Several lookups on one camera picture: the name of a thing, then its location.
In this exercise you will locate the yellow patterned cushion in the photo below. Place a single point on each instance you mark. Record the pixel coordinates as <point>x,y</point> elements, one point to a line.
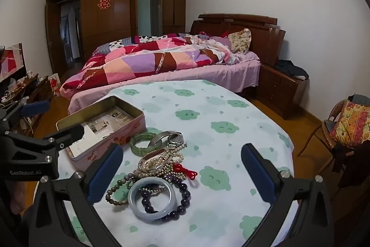
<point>352,125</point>

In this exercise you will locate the pale blue jade bangle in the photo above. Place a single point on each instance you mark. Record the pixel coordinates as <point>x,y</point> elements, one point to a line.
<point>134,200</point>

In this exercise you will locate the white paper cup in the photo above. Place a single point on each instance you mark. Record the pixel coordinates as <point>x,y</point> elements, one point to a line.
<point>29,74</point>

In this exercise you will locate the silver metal watch band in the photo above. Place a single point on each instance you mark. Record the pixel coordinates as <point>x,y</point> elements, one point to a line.
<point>164,135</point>

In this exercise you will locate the dark brown cloth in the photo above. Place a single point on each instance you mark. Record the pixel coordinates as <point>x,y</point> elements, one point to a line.
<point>355,166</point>

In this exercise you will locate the red paper decoration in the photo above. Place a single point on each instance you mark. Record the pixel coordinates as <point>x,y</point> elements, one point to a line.
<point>104,3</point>

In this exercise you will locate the person's left hand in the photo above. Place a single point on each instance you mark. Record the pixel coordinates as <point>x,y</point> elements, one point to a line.
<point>17,200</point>

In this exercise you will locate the wooden television cabinet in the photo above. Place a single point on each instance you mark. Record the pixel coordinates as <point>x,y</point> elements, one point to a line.
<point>37,90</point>

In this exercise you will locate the television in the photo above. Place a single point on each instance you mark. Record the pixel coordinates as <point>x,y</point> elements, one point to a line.
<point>11,61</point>

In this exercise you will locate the pink bed sheet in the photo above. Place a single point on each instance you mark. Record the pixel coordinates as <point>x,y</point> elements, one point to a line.
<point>202,73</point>

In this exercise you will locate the printed paper sheet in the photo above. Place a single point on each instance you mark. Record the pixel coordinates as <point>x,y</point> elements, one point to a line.
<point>107,119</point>

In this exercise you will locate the lavender pillow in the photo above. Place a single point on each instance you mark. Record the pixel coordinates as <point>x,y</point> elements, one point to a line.
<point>221,41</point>

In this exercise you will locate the wooden nightstand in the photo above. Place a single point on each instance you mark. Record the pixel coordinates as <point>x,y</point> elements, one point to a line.
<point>277,90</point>

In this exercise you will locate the wooden wardrobe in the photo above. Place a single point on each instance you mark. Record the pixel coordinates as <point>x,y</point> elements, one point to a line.
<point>115,27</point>

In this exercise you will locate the red white bag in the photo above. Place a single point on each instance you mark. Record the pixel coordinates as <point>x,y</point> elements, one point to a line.
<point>55,83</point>

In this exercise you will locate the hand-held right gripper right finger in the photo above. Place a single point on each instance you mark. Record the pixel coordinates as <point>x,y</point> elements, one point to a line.
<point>257,174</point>

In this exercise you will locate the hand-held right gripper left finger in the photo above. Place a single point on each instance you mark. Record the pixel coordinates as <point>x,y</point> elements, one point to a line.
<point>104,174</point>

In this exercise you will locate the silver bangle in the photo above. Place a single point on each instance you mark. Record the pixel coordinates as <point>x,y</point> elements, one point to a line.
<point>162,152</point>

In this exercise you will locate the patchwork quilt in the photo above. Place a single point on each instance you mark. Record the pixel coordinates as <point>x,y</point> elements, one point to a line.
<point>138,61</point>

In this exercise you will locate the green jade bangle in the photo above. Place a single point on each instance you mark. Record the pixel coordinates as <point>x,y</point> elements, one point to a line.
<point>135,145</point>

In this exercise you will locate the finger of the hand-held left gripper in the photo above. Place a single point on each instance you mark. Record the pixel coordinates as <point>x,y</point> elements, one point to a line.
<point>34,108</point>
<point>69,134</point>

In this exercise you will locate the floral pillow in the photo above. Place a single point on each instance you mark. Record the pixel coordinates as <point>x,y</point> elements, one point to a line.
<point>240,40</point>

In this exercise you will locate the wooden bed headboard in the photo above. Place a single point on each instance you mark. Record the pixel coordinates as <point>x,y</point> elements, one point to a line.
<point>260,33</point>

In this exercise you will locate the wooden chair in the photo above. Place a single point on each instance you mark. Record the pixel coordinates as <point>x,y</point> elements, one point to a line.
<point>318,134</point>

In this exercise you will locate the pink tin box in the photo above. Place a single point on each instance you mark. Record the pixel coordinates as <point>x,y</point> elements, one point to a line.
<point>133,127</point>

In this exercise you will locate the dark clothes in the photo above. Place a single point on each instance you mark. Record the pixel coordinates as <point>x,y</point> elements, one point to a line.
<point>292,69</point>

